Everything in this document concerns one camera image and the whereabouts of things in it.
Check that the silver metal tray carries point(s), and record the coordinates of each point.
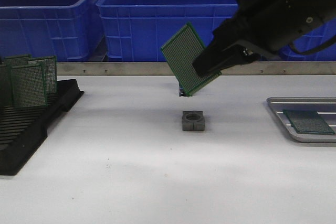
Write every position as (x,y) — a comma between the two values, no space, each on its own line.
(325,107)

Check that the black slotted board rack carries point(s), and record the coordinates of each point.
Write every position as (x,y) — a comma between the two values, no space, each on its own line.
(24,130)

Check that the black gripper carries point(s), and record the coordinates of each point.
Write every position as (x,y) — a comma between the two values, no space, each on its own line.
(260,27)

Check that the red emergency stop button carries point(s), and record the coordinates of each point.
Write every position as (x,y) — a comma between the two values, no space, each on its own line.
(182,91)

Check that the center blue plastic bin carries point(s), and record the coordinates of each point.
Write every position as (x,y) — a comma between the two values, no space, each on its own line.
(135,30)

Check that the blue plastic bin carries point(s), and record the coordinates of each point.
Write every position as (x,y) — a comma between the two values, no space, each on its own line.
(310,41)
(135,30)
(71,30)

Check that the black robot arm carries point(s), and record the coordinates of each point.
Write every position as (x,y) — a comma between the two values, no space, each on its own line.
(261,28)

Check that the left blue plastic bin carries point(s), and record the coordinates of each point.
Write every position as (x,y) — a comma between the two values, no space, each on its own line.
(71,30)

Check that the gray square mounting block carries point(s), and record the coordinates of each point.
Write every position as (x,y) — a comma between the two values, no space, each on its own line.
(193,121)

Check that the green circuit board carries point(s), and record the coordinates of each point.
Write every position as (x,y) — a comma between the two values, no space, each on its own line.
(17,60)
(308,122)
(49,67)
(28,86)
(180,51)

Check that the metal table edge rail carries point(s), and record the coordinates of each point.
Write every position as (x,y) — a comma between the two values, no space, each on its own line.
(262,68)

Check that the right blue plastic bin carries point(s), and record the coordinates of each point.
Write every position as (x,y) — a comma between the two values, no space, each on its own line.
(310,41)

